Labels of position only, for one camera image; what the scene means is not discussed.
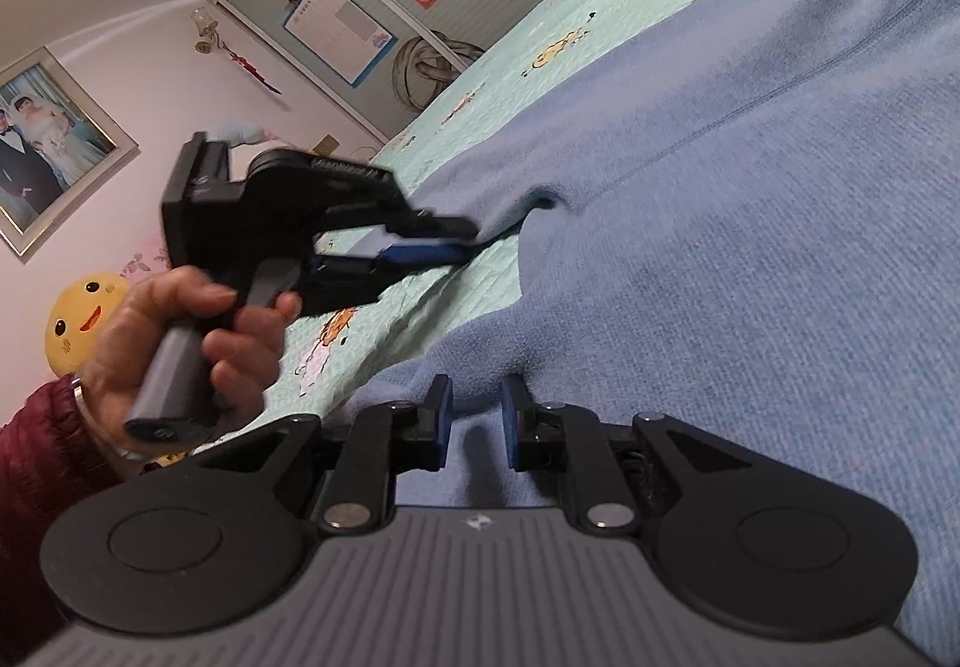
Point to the yellow plush toy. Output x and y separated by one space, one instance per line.
82 322

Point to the blue bordered poster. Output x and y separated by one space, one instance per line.
337 26

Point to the wall lamp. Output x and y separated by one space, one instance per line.
204 30

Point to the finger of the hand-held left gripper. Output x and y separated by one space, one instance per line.
405 258
442 228

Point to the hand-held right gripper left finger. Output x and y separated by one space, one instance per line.
442 423

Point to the person's left hand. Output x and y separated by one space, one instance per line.
127 337

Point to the person's left forearm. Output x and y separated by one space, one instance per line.
37 487

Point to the red hanging decoration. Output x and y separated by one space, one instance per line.
251 69

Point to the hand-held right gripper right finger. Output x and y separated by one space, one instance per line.
510 427

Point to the framed wedding photo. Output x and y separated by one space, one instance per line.
45 142

